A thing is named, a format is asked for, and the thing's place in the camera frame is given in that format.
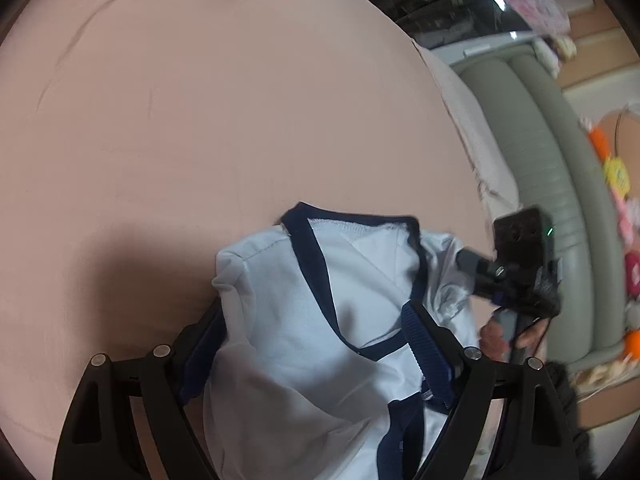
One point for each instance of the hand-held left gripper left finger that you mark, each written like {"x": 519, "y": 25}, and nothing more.
{"x": 195, "y": 370}

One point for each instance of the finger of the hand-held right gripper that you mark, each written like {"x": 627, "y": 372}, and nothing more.
{"x": 475, "y": 265}

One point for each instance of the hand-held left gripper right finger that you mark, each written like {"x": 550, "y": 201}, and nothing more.
{"x": 430, "y": 360}

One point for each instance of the light blue navy-trimmed shirt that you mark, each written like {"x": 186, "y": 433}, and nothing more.
{"x": 310, "y": 340}

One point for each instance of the person's right hand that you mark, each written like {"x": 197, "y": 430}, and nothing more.
{"x": 492, "y": 342}

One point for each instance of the red round plush toy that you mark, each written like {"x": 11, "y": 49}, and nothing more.
{"x": 633, "y": 274}

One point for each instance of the beige ribbed pillow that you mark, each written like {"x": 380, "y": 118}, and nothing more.
{"x": 480, "y": 150}

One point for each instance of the grey-green padded headboard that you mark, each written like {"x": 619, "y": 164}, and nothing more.
{"x": 550, "y": 160}

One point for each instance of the pink plush toy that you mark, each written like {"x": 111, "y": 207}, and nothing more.
{"x": 629, "y": 220}

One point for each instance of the beige plush toy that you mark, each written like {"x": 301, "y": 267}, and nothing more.
{"x": 602, "y": 375}

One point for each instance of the orange plush toy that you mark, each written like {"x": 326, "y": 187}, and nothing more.
{"x": 633, "y": 347}
{"x": 600, "y": 144}

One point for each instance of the yellow square plush toy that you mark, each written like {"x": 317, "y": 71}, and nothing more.
{"x": 616, "y": 175}

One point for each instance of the white plush toy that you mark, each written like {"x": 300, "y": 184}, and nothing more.
{"x": 546, "y": 56}

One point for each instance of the cream small plush toy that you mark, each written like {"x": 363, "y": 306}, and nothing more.
{"x": 564, "y": 46}

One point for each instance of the pink bed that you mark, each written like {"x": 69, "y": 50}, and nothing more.
{"x": 200, "y": 110}

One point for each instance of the pink patterned cloth on shelf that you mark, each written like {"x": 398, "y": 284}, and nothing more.
{"x": 530, "y": 7}

